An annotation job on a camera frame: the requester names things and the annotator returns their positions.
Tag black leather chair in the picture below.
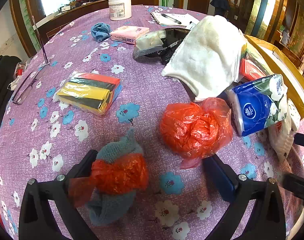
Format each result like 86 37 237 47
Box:
0 55 23 145

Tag white beige plastic packet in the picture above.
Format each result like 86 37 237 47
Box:
267 115 293 163

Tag black foil bag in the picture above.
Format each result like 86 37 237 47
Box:
133 28 192 65

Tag white plastic jar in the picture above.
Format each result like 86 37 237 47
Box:
108 0 132 21

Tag red packet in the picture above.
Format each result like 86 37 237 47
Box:
238 57 267 82

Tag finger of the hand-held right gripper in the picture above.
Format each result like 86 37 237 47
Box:
293 132 304 149
282 172 304 207

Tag white fluffy towel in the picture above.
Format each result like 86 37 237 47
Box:
161 15 248 102

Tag black pen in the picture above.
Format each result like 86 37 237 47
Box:
161 13 182 25

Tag large orange plastic bag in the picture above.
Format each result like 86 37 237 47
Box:
159 97 234 169

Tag grey-blue towel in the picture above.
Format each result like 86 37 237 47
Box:
86 127 145 227

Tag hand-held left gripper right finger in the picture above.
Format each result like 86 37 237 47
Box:
202 154 286 240

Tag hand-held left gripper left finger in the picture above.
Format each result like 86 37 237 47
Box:
18 149 100 240

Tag lemon print tissue pack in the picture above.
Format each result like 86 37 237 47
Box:
286 99 302 133

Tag purple floral tablecloth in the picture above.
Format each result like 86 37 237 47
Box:
0 4 304 240

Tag small blue towel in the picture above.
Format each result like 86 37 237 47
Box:
91 22 112 42

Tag wooden sideboard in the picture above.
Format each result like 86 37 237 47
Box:
24 0 160 44

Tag small orange plastic bag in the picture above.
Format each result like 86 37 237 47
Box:
68 154 149 208

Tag person standing far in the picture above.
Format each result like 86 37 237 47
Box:
209 0 231 17

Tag golden pillar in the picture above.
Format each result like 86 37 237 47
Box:
245 0 281 40

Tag yellow cardboard box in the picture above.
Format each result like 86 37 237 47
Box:
244 34 304 120

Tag pink soap packet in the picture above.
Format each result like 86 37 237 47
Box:
110 26 150 45

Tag white notebook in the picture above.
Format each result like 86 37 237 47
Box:
151 11 200 28

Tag multicolour cloth pack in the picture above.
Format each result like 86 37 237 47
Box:
53 70 123 116

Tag blue tissue pack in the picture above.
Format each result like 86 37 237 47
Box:
227 74 289 137

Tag wooden stair railing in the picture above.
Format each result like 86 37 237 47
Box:
227 0 255 20

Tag eyeglasses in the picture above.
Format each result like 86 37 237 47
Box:
12 15 52 105

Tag wooden display cabinet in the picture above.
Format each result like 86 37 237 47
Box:
277 0 304 68

